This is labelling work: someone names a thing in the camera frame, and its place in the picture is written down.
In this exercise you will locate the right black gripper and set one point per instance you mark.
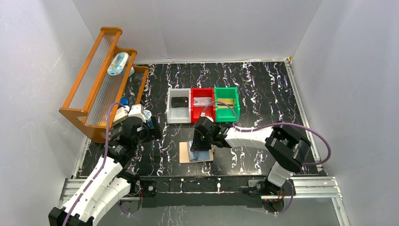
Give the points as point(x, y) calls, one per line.
point(196, 145)

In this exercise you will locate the gold card in green bin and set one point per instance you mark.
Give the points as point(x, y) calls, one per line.
point(228, 101)

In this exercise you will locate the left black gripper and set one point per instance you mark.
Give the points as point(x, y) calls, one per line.
point(155, 129)

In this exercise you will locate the white plastic bin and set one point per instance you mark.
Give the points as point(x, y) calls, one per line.
point(182, 114)

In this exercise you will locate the white red small box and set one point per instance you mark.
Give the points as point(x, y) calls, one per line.
point(121, 115)

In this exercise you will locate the beige leather card holder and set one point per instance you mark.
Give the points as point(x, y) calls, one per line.
point(186, 155)

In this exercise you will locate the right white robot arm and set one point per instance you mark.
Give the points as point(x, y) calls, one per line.
point(288, 147)

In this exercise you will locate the green plastic bin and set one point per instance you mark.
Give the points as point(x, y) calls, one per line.
point(226, 114)

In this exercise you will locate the gold card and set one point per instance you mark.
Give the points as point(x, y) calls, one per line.
point(225, 105)
point(228, 101)

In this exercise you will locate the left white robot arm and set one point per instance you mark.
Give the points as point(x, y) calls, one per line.
point(111, 180)

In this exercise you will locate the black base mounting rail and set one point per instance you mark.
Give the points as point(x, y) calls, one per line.
point(202, 190)

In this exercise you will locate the wooden three-tier shelf rack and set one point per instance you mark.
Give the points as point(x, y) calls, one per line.
point(94, 90)

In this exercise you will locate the silver card in red bin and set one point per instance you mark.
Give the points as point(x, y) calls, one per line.
point(199, 99)

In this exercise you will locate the blue white round tin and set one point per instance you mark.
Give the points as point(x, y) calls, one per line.
point(148, 118)

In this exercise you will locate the blue bottle cap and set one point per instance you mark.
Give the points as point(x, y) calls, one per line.
point(124, 101)

